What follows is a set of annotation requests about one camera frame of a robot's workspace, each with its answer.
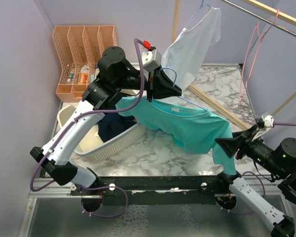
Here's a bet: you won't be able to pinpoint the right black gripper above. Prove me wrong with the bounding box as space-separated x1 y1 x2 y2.
216 122 287 177

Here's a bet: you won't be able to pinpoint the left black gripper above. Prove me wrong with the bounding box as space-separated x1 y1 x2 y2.
114 63 182 101

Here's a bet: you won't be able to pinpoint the pink wire hanger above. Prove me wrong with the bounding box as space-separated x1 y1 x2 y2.
238 9 280 102

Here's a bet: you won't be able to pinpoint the teal green t shirt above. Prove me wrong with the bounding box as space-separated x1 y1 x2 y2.
116 96 236 175

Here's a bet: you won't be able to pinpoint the navy blue t shirt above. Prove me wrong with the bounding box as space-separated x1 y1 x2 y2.
98 113 137 142

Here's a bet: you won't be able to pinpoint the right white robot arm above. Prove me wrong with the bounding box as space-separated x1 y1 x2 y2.
215 124 296 237

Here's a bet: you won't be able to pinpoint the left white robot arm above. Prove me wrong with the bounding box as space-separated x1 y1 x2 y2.
30 42 182 195

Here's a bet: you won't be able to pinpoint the white t shirt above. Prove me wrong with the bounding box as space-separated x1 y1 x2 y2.
161 7 221 91

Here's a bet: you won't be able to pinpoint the items in organizer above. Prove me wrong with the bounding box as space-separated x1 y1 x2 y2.
66 64 100 84

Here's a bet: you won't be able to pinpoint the cream laundry basket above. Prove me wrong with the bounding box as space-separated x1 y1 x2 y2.
50 101 146 165

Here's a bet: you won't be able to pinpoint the orange file organizer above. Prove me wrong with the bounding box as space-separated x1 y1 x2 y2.
52 25 117 103

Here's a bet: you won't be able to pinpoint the metal hanging rod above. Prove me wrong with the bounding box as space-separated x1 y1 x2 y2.
222 0 296 38

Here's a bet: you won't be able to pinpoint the wooden clothes rack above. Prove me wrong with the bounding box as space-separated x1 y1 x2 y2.
172 0 296 129

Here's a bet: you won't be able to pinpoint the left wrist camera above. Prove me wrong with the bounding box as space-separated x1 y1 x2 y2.
142 49 162 72

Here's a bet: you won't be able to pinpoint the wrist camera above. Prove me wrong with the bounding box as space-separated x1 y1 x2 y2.
253 112 274 141
142 49 162 72

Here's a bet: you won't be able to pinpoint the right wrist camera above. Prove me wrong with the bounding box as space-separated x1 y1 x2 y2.
253 112 274 141

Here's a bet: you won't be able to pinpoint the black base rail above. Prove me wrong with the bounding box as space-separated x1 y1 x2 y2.
71 172 240 206

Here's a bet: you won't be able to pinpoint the light blue wire hanger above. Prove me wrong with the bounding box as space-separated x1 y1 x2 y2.
185 0 212 29

